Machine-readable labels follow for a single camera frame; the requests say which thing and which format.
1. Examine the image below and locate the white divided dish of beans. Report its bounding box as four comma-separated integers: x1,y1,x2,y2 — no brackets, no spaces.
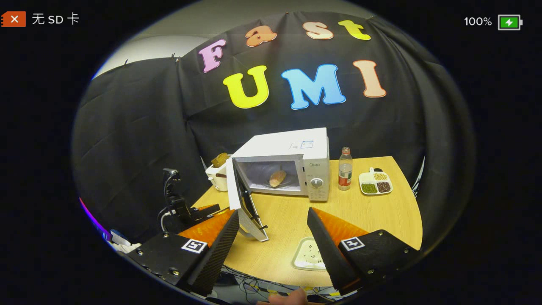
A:
358,167,394,196

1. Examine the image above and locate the brown bread slice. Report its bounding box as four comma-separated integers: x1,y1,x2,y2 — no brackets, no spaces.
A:
210,152,230,169

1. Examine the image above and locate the white and blue object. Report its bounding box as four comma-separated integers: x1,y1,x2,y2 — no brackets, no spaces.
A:
109,229,141,255

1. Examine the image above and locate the clear bottle with red label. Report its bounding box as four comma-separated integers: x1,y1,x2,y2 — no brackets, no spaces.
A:
337,147,354,191

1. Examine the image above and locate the glass microwave turntable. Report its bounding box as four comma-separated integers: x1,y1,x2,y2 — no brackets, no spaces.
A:
264,169,298,190

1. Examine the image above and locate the white microwave oven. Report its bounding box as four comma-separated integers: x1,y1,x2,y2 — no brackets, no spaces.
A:
226,127,331,242

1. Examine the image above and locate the white rectangular plate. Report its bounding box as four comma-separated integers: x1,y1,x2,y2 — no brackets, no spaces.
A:
291,236,327,272

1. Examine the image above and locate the black backdrop cloth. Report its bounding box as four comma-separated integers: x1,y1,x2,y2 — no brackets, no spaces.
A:
72,11,477,250

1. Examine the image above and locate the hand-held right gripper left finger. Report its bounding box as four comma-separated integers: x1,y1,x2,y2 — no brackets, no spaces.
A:
127,208,241,297

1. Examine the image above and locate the crumb-coated bread roll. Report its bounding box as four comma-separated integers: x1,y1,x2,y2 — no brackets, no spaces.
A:
269,169,288,188

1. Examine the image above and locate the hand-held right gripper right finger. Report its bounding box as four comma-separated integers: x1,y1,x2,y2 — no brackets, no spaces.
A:
307,207,421,296

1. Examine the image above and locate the white toaster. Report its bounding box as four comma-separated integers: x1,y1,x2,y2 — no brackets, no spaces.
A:
205,163,230,192

